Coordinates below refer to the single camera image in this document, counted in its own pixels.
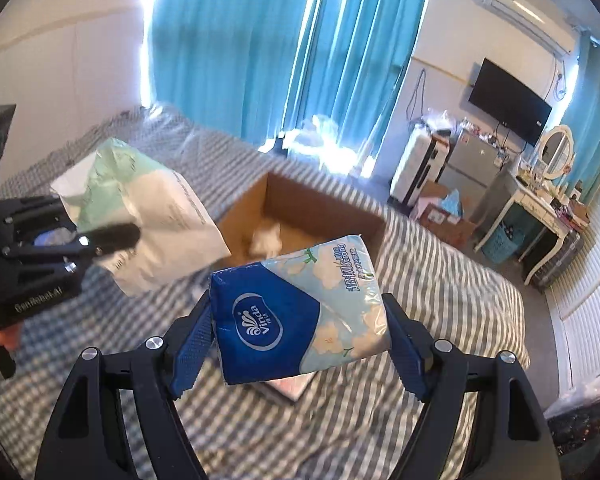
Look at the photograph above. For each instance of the grey mini fridge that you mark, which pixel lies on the grey mini fridge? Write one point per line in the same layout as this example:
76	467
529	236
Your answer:
472	165

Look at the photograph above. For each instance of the blue floral tissue pack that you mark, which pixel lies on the blue floral tissue pack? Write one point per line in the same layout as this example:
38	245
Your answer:
280	310

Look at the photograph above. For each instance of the white slatted panel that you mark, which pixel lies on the white slatted panel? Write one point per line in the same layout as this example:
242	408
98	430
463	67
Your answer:
592	300

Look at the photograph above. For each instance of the green white tissue pack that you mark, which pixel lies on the green white tissue pack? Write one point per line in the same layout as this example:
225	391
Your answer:
170	210

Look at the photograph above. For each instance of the white vanity desk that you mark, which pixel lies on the white vanity desk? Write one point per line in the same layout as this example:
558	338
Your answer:
530	207

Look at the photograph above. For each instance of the crumpled plastic bag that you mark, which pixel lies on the crumpled plastic bag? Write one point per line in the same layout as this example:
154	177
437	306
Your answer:
587	405

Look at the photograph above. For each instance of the bed with checked blanket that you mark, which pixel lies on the bed with checked blanket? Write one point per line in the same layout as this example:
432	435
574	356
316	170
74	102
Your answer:
340	435

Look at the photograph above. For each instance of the oval vanity mirror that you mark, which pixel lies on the oval vanity mirror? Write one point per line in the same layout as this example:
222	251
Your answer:
555	150

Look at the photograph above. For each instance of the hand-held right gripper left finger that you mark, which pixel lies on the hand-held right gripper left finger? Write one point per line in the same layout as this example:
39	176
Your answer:
192	347

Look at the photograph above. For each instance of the small cardboard box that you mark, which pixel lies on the small cardboard box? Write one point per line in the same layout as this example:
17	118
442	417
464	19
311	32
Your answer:
455	232

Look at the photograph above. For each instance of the pink flat item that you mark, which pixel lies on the pink flat item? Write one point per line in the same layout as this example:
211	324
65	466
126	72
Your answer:
292	387

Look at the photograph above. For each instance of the white air conditioner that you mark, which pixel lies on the white air conditioner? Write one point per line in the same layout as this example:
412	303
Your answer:
525	12

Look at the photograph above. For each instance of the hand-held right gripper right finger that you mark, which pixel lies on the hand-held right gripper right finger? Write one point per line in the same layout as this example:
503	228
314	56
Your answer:
407	360

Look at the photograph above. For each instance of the blue tissue bundle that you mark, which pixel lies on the blue tissue bundle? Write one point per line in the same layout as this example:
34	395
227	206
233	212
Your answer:
451	204

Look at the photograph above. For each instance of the person's left hand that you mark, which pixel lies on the person's left hand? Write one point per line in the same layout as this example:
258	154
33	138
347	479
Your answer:
4	337

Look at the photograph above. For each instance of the teal laundry basket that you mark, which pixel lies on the teal laundry basket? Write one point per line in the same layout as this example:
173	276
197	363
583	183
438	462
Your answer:
502	240

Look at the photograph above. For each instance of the black wall television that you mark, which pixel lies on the black wall television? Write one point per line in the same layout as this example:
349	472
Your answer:
512	100

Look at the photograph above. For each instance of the dark trunk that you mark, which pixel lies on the dark trunk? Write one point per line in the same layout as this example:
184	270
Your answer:
560	260

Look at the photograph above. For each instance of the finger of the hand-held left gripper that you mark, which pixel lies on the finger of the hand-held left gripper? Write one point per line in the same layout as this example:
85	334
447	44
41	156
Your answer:
111	236
30	207

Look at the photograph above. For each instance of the teal window curtain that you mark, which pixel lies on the teal window curtain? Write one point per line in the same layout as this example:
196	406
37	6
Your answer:
597	125
220	35
360	60

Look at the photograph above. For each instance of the white soft item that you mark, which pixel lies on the white soft item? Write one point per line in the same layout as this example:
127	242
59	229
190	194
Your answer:
266	240

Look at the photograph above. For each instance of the white suitcase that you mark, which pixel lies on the white suitcase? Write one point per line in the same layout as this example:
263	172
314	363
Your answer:
417	165

